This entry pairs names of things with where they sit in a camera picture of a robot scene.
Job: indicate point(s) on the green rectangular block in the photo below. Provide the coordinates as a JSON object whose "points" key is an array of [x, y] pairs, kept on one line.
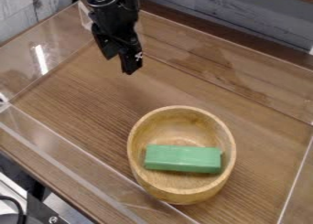
{"points": [[184, 158]]}

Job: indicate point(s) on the black metal table bracket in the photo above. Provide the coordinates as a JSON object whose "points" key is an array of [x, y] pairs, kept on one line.
{"points": [[39, 213]]}

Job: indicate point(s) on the clear acrylic enclosure wall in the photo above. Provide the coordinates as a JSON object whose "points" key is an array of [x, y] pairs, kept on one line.
{"points": [[72, 106]]}

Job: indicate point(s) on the brown wooden bowl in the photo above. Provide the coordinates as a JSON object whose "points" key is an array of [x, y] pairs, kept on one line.
{"points": [[184, 126]]}

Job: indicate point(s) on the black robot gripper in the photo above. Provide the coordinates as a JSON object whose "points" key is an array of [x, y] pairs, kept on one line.
{"points": [[114, 17]]}

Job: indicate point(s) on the clear acrylic corner bracket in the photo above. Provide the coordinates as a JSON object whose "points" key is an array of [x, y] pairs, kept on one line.
{"points": [[85, 16]]}

